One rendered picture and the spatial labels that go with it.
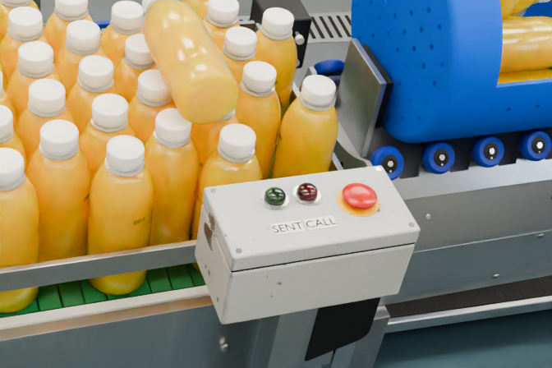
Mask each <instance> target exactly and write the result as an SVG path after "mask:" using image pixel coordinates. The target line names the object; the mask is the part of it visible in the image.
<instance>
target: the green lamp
mask: <svg viewBox="0 0 552 368"><path fill-rule="evenodd" d="M264 200H265V201H266V202H267V203H269V204H270V205H282V204H283V203H284V202H285V200H286V194H285V192H284V190H282V189H281V188H279V187H276V186H273V187H270V188H268V189H267V190H266V192H265V193H264Z"/></svg>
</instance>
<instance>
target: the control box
mask: <svg viewBox="0 0 552 368"><path fill-rule="evenodd" d="M304 182H309V183H311V184H313V185H315V186H316V187H317V189H318V196H317V198H316V199H315V200H312V201H305V200H302V199H300V198H299V197H298V196H297V188H298V186H299V185H300V184H302V183H304ZM350 183H362V184H365V185H367V186H369V187H371V188H372V189H373V190H374V191H375V193H376V195H377V201H376V203H375V205H374V206H373V207H371V208H369V209H357V208H354V207H351V206H350V205H348V204H347V203H346V202H345V201H344V199H343V197H342V192H343V188H344V187H345V186H346V185H348V184H350ZM273 186H276V187H279V188H281V189H282V190H284V192H285V194H286V200H285V202H284V203H283V204H282V205H270V204H269V203H267V202H266V201H265V198H264V195H265V192H266V190H267V189H268V188H270V187H273ZM202 201H203V205H202V206H201V212H200V222H199V228H198V234H197V240H196V246H195V258H196V260H197V263H198V265H199V267H200V271H201V273H202V276H203V278H204V281H205V284H206V286H207V288H208V291H209V294H210V296H211V299H212V302H213V303H214V307H215V310H216V312H217V314H218V317H219V320H220V323H221V324H231V323H236V322H242V321H247V320H255V319H260V318H264V317H270V316H275V315H283V314H288V313H292V312H298V311H306V310H311V309H316V308H320V307H326V306H334V305H339V304H344V303H349V302H354V301H363V300H367V299H372V298H377V297H386V296H391V295H395V294H398V292H399V289H400V287H401V284H402V281H403V278H404V275H405V273H406V270H407V266H408V263H409V260H410V258H411V255H412V252H413V249H414V246H415V245H414V244H415V242H416V241H417V238H418V236H419V233H420V228H419V226H418V225H417V223H416V221H415V219H414V218H413V217H412V214H411V213H410V211H409V209H408V208H407V206H406V205H405V203H404V202H403V199H402V198H401V196H400V195H399V194H398V191H397V190H396V188H395V186H394V185H393V183H392V182H391V180H390V179H389V176H388V175H387V173H386V172H385V170H384V168H383V167H382V166H381V165H379V166H373V167H366V168H354V169H347V170H340V171H333V172H321V173H314V174H307V175H301V176H295V177H282V178H275V179H269V180H262V181H255V182H243V183H236V184H230V185H223V186H211V187H206V188H205V189H204V192H203V198H202ZM329 218H330V219H331V221H332V223H337V224H332V223H331V222H330V221H329ZM316 219H318V220H319V221H320V222H318V223H322V224H323V225H324V226H323V225H322V224H318V227H316ZM323 219H324V221H325V222H326V224H331V225H325V224H324V221H323ZM307 221H313V222H308V223H307V224H308V226H310V227H313V226H315V227H313V228H310V227H308V226H307V225H306V222H307ZM299 222H301V223H299ZM297 223H299V225H300V227H301V229H300V228H299V227H298V225H297ZM282 224H283V226H280V227H281V229H282V231H285V230H286V232H281V231H280V229H279V227H278V225H282ZM284 224H287V225H288V226H290V227H291V228H290V227H288V226H287V229H288V230H287V229H286V227H285V225H284ZM292 224H293V226H294V228H295V229H296V230H294V229H292V228H293V226H292ZM273 226H277V227H274V228H276V229H278V230H279V232H277V231H278V230H276V229H273V228H272V227H273Z"/></svg>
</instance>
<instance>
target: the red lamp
mask: <svg viewBox="0 0 552 368"><path fill-rule="evenodd" d="M297 196H298V197H299V198H300V199H302V200H305V201H312V200H315V199H316V198H317V196H318V189H317V187H316V186H315V185H313V184H311V183H309V182H304V183H302V184H300V185H299V186H298V188H297Z"/></svg>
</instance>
